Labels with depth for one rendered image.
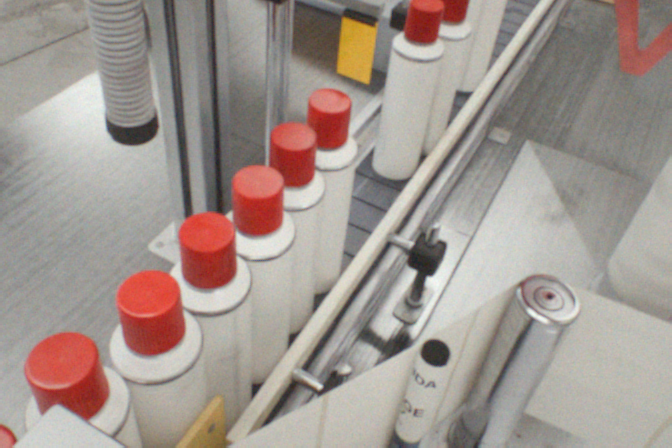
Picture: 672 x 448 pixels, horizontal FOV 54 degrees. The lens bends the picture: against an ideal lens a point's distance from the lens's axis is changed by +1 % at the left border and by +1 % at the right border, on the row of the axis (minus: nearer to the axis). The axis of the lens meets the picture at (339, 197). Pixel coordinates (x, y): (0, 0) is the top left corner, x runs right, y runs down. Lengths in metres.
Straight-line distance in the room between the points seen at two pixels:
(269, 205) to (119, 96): 0.12
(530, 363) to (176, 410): 0.21
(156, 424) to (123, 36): 0.23
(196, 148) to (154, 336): 0.27
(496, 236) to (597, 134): 0.33
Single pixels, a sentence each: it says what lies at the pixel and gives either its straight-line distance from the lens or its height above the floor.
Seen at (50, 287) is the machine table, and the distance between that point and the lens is 0.71.
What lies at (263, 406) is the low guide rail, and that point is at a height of 0.91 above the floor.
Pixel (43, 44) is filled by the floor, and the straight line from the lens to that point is 2.74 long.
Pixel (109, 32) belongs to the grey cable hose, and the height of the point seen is 1.16.
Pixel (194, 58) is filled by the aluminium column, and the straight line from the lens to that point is 0.54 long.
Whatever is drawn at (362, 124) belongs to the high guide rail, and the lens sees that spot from 0.67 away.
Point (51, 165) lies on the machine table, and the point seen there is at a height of 0.83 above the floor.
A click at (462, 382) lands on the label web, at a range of 0.48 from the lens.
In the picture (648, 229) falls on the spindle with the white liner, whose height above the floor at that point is 0.99.
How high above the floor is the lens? 1.36
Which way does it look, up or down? 43 degrees down
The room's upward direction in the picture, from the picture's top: 7 degrees clockwise
